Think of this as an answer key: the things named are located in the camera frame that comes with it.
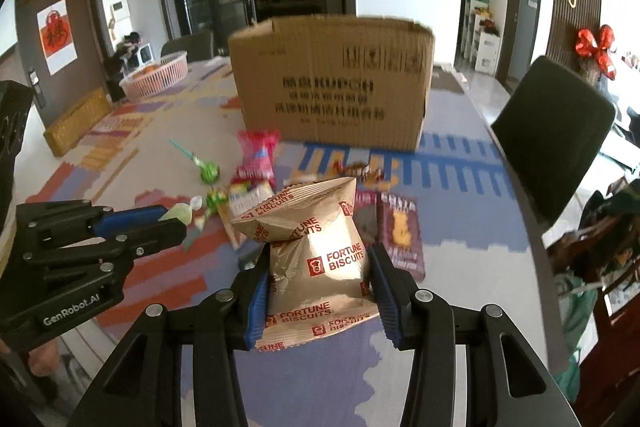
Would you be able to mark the maroon costa cookie packet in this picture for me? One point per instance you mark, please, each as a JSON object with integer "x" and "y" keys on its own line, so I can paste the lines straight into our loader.
{"x": 399, "y": 231}

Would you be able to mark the white storage shelf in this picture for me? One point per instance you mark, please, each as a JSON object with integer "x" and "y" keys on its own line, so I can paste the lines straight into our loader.
{"x": 480, "y": 38}

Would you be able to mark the brown cardboard box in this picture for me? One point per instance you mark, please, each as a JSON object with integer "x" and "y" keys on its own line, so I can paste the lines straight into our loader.
{"x": 335, "y": 79}

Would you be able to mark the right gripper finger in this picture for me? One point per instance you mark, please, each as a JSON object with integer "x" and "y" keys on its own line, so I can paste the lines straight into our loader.
{"x": 506, "y": 382}
{"x": 139, "y": 384}

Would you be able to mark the red ribbon bow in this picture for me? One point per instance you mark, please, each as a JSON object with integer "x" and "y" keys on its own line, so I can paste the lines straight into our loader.
{"x": 597, "y": 47}

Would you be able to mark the green lollipop teal stick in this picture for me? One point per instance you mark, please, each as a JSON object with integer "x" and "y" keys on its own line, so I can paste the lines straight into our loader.
{"x": 209, "y": 171}

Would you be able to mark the brown foil wrapped candy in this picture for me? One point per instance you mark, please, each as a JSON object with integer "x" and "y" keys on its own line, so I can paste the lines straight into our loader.
{"x": 362, "y": 171}

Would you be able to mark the dark grey chair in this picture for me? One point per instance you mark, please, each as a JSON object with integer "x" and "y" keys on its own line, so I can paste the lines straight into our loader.
{"x": 550, "y": 130}

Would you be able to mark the tan fortune biscuits bag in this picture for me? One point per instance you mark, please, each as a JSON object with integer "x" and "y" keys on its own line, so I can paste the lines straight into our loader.
{"x": 318, "y": 264}

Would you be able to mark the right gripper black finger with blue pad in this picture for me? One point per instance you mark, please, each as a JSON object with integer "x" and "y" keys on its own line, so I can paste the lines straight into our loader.
{"x": 79, "y": 219}
{"x": 109, "y": 247}

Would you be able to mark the pink hawthorn snack packet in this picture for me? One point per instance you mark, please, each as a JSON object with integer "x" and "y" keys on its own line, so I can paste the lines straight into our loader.
{"x": 257, "y": 163}

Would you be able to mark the red fu door poster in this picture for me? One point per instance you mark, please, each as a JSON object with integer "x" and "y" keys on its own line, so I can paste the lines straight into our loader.
{"x": 56, "y": 37}

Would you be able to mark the grey chair far side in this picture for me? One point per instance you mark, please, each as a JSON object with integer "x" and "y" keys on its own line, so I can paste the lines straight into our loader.
{"x": 198, "y": 47}

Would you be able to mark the colourful patterned tablecloth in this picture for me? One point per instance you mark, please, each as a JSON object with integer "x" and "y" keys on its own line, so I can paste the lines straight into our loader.
{"x": 481, "y": 243}

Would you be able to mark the green lollipop cartoon wrapper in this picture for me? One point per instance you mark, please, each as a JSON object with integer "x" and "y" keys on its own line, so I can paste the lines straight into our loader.
{"x": 202, "y": 209}

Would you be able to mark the pale green candy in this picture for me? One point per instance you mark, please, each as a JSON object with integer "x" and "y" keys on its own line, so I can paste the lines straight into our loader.
{"x": 184, "y": 211}

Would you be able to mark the small yellow snack packet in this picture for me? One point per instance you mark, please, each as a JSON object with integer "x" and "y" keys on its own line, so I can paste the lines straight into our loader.
{"x": 237, "y": 205}

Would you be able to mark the pink plastic basket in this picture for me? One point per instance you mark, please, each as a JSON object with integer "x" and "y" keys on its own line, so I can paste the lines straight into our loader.
{"x": 156, "y": 77}

